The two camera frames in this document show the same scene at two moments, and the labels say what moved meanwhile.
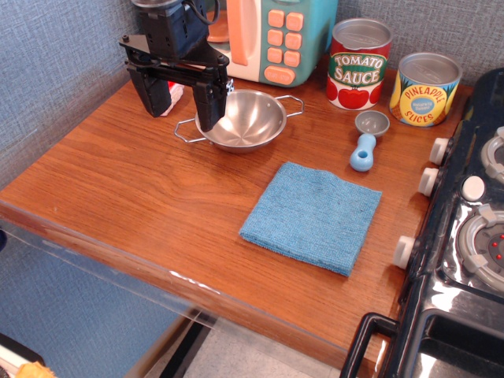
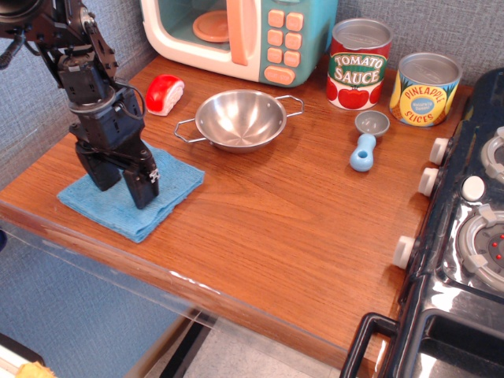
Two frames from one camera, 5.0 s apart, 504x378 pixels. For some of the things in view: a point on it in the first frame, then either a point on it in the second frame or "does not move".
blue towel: (309, 213) to (113, 211)
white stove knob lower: (403, 250) does not move
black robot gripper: (176, 41) to (113, 120)
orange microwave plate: (218, 31) does not move
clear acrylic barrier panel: (75, 305) does not move
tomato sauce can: (357, 63) does not move
